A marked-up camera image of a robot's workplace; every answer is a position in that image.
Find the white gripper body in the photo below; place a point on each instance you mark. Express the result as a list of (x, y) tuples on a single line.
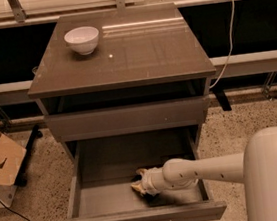
[(149, 183)]

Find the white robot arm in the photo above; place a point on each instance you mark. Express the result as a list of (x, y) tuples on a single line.
[(255, 168)]

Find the open grey middle drawer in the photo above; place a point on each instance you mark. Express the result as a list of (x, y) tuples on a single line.
[(105, 168)]

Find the closed grey upper drawer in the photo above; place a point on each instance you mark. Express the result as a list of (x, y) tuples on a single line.
[(128, 120)]

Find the grey drawer cabinet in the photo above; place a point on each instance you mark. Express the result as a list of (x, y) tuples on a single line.
[(144, 55)]

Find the black table leg right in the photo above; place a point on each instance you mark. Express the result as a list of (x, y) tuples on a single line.
[(221, 97)]

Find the black table leg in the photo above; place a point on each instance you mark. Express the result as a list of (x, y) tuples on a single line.
[(221, 97), (21, 179)]

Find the black table leg left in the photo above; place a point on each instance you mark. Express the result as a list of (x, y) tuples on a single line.
[(21, 179)]

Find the white ceramic bowl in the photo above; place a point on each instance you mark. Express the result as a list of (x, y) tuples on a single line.
[(82, 40)]

